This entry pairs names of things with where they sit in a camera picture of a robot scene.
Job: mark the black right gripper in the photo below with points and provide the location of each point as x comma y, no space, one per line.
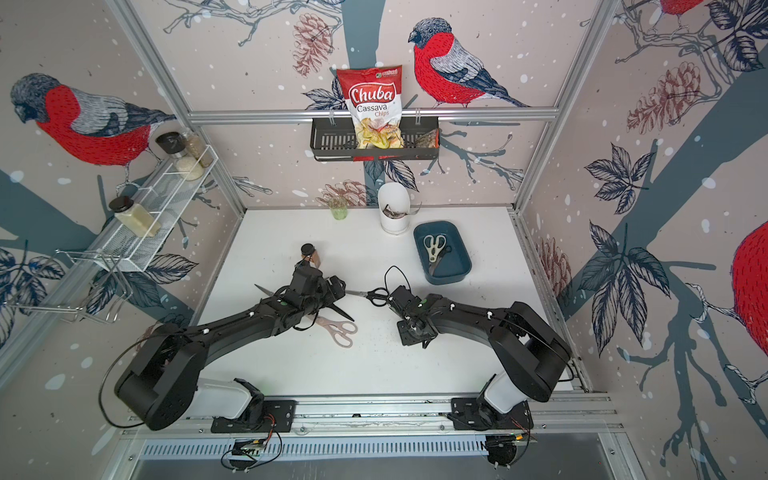
404,339

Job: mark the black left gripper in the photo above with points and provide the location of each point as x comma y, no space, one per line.
331,294

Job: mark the dark blue handled scissors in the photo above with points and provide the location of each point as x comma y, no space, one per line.
268,292

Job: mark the pink kitchen scissors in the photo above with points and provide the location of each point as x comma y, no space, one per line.
341,332

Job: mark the teal plastic storage box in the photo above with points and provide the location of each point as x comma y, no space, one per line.
456,265

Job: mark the beige kitchen scissors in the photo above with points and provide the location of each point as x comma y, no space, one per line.
432,244

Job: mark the large black scissors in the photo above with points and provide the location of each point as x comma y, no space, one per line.
341,312

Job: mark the small black scissors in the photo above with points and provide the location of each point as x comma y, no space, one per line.
438,258

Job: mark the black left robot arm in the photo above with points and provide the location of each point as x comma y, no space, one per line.
159,384

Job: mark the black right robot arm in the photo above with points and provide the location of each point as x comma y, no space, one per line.
531,353

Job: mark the red pepper spice jar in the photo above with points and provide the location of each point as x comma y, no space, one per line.
310,254

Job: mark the green glass cup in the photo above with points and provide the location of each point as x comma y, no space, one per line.
338,207

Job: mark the white cylindrical utensil holder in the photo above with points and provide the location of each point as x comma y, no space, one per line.
394,206

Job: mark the glass jar behind on shelf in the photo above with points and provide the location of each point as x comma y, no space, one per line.
196,147

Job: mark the yellow spice jar on shelf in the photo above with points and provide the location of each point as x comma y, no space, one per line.
134,217

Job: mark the black-lid spice jar on shelf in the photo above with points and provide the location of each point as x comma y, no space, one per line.
173,144

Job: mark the red Chuba chips bag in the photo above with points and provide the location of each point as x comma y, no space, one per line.
373,98

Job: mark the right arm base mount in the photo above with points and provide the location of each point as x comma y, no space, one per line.
478,415

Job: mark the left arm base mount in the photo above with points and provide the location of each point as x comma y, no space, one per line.
261,416

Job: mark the black wall basket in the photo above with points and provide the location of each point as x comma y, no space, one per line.
343,140

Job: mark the circuit board with wires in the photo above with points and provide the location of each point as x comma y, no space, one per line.
246,455

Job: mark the white wire wall shelf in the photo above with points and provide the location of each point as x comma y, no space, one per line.
165,196

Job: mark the wire rack hooks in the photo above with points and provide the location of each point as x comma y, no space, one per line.
71,286

